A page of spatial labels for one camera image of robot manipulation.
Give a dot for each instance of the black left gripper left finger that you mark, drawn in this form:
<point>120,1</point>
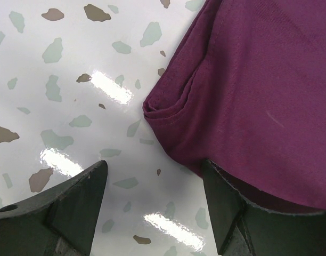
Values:
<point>58,221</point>

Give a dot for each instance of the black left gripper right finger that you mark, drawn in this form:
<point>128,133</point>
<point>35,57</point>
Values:
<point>258,222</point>

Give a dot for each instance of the purple cloth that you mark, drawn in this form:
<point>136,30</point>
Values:
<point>246,89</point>

